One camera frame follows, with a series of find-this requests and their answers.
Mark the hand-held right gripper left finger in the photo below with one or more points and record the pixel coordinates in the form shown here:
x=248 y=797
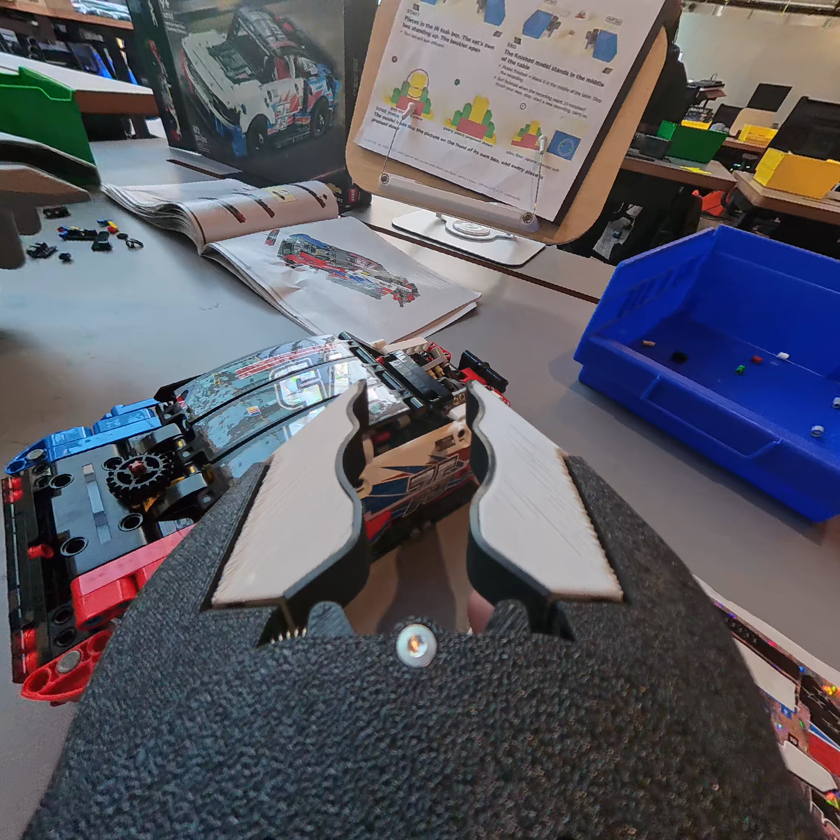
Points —
x=295 y=525

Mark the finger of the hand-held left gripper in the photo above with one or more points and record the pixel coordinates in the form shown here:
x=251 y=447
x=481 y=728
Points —
x=33 y=187
x=46 y=154

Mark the yellow storage bin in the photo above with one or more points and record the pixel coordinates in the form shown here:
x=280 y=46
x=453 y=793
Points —
x=758 y=132
x=794 y=174

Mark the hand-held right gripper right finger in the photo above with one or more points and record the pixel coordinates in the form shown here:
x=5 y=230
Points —
x=544 y=525

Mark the green plastic bin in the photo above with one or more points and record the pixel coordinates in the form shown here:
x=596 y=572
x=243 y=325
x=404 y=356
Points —
x=692 y=141
x=39 y=111

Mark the black toy set box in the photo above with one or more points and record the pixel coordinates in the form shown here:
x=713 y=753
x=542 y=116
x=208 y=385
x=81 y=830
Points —
x=262 y=65

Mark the holographic sticker sheet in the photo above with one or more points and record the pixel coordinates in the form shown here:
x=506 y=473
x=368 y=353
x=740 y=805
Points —
x=787 y=709

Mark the black hinge plate brick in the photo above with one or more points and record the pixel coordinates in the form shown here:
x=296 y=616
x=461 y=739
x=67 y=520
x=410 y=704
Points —
x=40 y=249

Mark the wooden office desk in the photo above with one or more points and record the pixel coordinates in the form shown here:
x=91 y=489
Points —
x=676 y=172
x=787 y=200
x=118 y=98

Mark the grey desk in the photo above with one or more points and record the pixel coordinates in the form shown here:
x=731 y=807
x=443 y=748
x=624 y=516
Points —
x=164 y=315

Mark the printed instruction sheet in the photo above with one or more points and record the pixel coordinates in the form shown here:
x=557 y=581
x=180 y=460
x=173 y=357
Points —
x=525 y=65

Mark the red blue black brick car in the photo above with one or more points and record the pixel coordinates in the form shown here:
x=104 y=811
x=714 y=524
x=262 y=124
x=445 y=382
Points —
x=98 y=492

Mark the orange plastic piece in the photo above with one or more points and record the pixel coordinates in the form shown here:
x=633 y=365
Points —
x=714 y=202

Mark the wooden document board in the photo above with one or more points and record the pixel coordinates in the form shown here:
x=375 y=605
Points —
x=623 y=164

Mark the instruction booklet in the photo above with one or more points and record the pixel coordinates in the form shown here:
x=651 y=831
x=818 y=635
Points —
x=361 y=295

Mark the black computer monitor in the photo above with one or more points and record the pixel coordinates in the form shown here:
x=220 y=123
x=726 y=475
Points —
x=810 y=128
x=769 y=97

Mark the blue plastic bin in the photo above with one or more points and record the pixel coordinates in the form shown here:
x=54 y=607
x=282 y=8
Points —
x=689 y=394

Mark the long black beam brick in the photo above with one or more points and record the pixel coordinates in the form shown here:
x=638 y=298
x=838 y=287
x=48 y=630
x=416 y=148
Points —
x=102 y=241

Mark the black plate brick assembly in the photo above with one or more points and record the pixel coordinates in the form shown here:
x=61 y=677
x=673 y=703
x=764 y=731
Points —
x=79 y=233

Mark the black brick piece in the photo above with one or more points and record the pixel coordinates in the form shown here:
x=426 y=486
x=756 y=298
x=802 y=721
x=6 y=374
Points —
x=56 y=212

